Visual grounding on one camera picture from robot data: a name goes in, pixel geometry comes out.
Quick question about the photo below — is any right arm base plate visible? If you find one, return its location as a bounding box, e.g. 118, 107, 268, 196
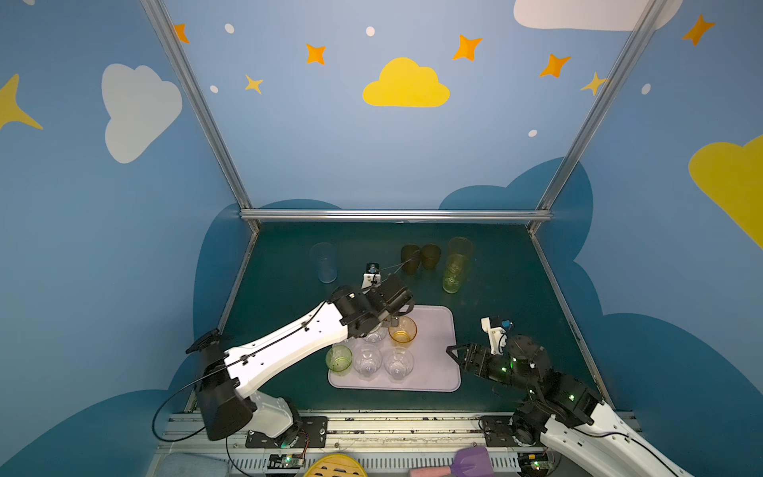
479, 415, 540, 447

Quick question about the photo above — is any tall yellow cup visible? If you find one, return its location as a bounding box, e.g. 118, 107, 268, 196
447, 237, 474, 258

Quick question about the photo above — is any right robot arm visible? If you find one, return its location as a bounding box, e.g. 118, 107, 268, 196
446, 335, 689, 476

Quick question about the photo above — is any small green cup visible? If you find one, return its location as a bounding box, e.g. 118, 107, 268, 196
325, 344, 354, 376

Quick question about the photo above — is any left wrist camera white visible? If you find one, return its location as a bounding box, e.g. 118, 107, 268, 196
361, 262, 382, 291

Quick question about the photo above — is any yellow round lid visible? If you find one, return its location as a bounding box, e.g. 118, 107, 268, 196
304, 454, 368, 477

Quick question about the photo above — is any tall blue textured cup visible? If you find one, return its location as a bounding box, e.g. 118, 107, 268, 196
309, 242, 338, 284

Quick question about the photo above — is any pink plastic tray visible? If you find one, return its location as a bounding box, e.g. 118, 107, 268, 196
328, 305, 461, 393

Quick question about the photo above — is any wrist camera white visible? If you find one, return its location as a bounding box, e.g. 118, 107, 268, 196
481, 315, 513, 355
361, 262, 382, 291

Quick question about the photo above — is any brown textured cup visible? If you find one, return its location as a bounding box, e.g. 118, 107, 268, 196
420, 244, 442, 270
401, 244, 421, 275

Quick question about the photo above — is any tall green cup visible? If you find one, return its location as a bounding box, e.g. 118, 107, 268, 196
442, 254, 470, 294

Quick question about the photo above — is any yellow transparent cup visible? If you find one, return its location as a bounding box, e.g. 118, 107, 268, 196
389, 316, 418, 346

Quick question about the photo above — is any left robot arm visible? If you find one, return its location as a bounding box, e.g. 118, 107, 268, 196
187, 275, 414, 446

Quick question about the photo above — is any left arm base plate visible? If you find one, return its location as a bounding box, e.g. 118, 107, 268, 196
244, 415, 328, 449

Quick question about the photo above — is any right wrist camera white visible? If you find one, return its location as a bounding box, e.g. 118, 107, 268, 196
481, 315, 513, 355

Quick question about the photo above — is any clear faceted glass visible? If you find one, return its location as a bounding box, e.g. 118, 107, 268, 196
364, 325, 389, 345
383, 347, 415, 382
353, 343, 383, 380

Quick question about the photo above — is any clear faceted glass back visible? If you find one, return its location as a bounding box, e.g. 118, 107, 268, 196
364, 325, 389, 345

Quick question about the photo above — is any purple toy shovel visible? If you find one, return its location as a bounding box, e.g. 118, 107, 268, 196
409, 446, 496, 477

